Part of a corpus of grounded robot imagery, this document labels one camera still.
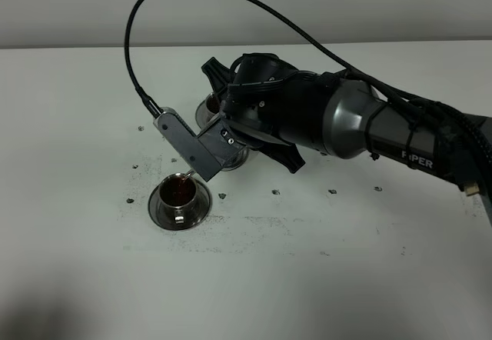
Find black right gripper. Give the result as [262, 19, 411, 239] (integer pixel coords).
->
[201, 53, 338, 173]

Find stainless steel teapot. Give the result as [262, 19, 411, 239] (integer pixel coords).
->
[182, 147, 251, 182]

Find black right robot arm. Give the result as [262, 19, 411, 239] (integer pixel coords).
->
[201, 53, 491, 210]

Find far stainless steel teacup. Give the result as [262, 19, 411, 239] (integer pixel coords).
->
[203, 93, 221, 123]

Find stainless steel teacup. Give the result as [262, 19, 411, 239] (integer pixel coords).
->
[203, 93, 221, 123]
[158, 173, 198, 231]

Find far stainless steel saucer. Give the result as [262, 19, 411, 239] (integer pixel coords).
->
[195, 97, 214, 128]

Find stainless steel saucer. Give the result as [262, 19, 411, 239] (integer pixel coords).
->
[148, 178, 212, 231]
[195, 97, 214, 128]

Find near stainless steel saucer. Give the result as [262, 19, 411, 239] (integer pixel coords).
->
[148, 178, 212, 231]

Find near stainless steel teacup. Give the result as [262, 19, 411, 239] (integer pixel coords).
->
[158, 173, 198, 231]

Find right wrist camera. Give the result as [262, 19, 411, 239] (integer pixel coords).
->
[154, 107, 222, 182]

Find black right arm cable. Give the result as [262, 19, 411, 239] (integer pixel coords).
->
[124, 0, 492, 172]

